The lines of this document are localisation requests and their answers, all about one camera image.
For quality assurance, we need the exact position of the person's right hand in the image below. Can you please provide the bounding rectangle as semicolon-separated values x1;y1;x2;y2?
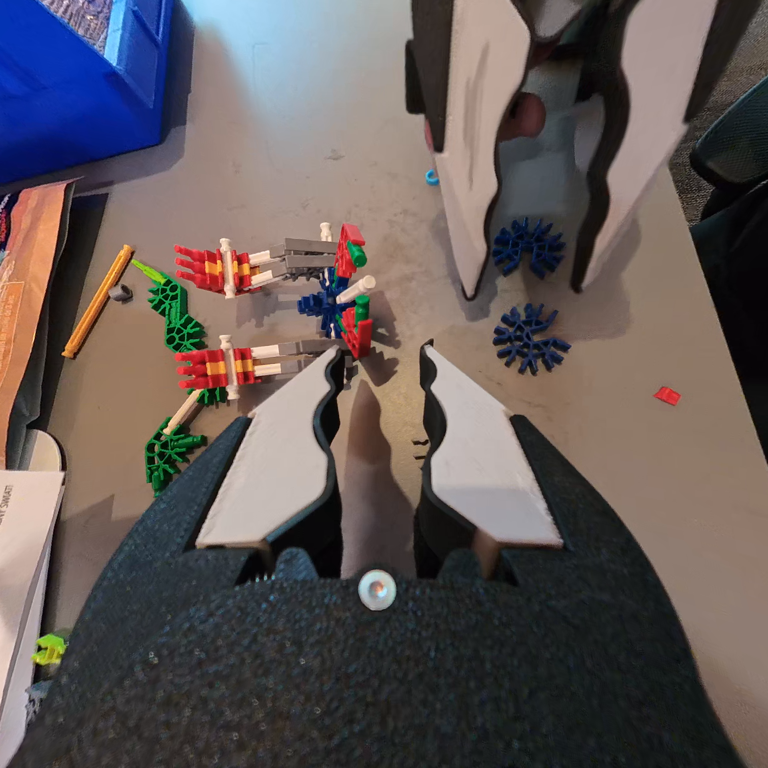
501;90;547;142

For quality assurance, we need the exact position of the long yellow rod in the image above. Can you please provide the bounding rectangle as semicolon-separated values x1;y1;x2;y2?
62;244;136;360

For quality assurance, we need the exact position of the green connector chain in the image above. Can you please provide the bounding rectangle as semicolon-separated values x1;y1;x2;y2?
131;258;230;498

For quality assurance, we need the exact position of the clear plastic bag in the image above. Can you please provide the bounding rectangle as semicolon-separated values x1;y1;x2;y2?
39;0;115;37

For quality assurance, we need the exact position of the blue plastic bin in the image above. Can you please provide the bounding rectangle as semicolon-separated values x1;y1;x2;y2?
0;0;175;186

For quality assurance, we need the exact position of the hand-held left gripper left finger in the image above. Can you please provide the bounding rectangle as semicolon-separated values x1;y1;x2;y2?
195;345;347;550

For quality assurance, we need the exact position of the colourful construction toy model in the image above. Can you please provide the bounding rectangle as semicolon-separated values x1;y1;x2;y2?
174;222;376;400

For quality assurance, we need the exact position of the person's torso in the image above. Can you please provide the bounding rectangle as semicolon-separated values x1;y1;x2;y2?
689;180;768;466

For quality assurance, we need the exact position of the brown plastic bag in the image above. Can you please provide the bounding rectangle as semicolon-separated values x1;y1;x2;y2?
0;180;76;469

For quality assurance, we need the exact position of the toy models instruction sheet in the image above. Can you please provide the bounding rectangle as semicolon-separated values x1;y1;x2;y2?
0;470;66;751

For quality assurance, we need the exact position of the dark grey sheet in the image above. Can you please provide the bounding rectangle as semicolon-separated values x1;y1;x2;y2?
6;192;109;469

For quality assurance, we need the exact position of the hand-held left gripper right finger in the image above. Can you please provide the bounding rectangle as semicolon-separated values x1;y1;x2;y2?
414;339;565;550

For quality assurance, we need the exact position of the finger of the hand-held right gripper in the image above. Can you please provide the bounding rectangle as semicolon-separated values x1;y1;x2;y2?
570;0;721;295
446;0;535;301

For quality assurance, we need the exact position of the black office chair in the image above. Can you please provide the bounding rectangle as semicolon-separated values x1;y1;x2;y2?
689;78;768;208

